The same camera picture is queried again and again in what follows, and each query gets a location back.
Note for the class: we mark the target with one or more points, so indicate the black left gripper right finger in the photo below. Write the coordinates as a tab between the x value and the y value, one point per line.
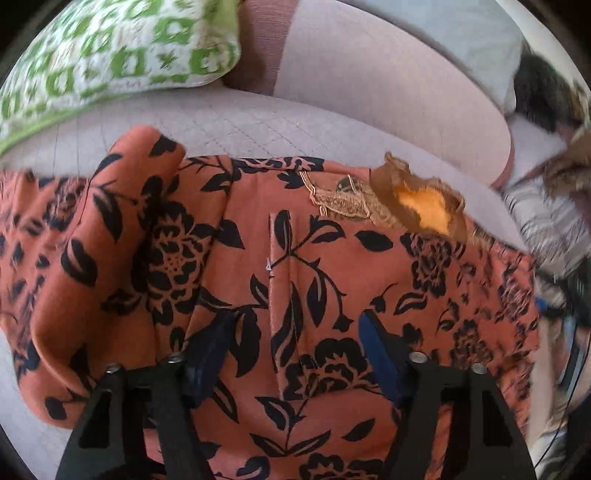
459	412

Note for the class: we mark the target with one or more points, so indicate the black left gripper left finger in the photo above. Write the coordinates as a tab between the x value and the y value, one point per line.
108	440

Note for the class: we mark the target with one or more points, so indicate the orange black floral garment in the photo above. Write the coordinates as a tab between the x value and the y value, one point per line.
125	266

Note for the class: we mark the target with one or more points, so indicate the striped grey white cloth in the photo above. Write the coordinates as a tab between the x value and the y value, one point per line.
552	228

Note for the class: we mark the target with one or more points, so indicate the brown patterned cloth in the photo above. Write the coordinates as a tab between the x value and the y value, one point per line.
570	171

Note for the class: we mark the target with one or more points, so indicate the dark furry item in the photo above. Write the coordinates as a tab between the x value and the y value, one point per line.
545	97

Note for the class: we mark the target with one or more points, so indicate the pink bolster cushion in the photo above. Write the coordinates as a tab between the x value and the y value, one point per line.
339	58

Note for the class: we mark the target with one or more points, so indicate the light grey pillow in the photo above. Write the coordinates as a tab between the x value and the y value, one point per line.
479	37

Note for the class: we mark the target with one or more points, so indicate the green white patterned pillow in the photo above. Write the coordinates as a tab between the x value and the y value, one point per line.
97	50

